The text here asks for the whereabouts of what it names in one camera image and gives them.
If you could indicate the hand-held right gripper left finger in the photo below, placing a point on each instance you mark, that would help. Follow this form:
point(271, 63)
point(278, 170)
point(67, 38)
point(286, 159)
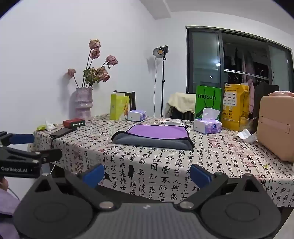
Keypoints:
point(94, 175)

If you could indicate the beige case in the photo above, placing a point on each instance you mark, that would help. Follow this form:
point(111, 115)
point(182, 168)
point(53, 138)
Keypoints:
point(275, 128)

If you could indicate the black framed sliding door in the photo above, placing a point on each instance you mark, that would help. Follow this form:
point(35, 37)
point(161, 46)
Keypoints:
point(204, 59)

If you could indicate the black script printed tablecloth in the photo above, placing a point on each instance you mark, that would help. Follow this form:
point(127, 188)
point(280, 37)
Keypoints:
point(147, 165)

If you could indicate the yellow-green carton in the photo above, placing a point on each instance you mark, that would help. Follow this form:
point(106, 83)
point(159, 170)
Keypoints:
point(118, 106)

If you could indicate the black cabinet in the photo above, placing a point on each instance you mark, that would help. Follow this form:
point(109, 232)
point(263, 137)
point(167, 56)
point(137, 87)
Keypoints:
point(266, 96)

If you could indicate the large purple tissue pack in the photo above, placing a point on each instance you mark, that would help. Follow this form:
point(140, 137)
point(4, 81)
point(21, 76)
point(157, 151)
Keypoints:
point(206, 126)

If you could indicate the small purple tissue pack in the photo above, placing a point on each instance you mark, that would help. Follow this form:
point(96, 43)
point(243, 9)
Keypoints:
point(136, 115)

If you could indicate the dark wooden chair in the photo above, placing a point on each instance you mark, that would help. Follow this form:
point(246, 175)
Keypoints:
point(132, 98)

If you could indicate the pink cloth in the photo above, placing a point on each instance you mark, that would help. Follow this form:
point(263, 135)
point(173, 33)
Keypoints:
point(281, 93)

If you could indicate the purple towel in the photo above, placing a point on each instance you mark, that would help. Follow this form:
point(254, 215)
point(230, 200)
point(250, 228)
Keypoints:
point(156, 131)

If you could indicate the purple garment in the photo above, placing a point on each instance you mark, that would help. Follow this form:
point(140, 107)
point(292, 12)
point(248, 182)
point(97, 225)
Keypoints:
point(8, 206)

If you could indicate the red box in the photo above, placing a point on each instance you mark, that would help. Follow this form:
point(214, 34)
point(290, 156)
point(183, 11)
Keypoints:
point(74, 123)

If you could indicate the white flat box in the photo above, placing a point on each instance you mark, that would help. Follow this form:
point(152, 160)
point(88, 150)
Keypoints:
point(171, 121)

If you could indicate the white folded paper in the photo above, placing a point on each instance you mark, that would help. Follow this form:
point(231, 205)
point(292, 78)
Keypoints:
point(247, 135)

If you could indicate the green wrapper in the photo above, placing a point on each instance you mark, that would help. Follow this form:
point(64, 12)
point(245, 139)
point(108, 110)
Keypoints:
point(41, 127)

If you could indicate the glass cup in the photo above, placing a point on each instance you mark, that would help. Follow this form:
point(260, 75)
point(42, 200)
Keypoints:
point(245, 124)

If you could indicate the crumpled white tissue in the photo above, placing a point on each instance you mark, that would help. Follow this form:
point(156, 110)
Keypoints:
point(50, 126)

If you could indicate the cream cloth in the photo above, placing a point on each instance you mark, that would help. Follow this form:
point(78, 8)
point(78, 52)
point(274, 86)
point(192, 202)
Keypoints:
point(181, 100)

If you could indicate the studio light on stand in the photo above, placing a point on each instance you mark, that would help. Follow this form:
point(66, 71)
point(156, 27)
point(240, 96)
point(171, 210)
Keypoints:
point(160, 51)

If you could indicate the pink hanging garment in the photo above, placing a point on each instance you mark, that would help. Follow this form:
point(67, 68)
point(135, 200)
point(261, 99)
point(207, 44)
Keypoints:
point(251, 92)

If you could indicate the grey towel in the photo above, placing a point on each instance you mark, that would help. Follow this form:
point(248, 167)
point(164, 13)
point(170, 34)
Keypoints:
point(147, 142)

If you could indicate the black phone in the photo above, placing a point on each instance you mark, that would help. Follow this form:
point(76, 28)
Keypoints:
point(63, 132)

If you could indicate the pink ceramic vase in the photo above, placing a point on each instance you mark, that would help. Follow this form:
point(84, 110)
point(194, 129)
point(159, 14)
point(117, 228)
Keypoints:
point(83, 103)

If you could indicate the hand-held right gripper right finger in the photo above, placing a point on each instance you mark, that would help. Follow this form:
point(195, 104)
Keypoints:
point(199, 175)

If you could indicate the dried pink roses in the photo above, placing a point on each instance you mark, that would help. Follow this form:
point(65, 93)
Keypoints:
point(96, 72)

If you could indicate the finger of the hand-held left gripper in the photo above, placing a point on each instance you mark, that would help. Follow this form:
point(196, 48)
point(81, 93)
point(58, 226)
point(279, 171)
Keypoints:
point(21, 139)
point(50, 155)

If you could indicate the green paper bag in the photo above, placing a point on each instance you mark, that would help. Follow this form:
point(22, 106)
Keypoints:
point(207, 97)

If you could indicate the yellow bag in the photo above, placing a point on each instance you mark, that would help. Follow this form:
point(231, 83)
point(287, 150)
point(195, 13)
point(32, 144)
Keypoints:
point(232, 103)

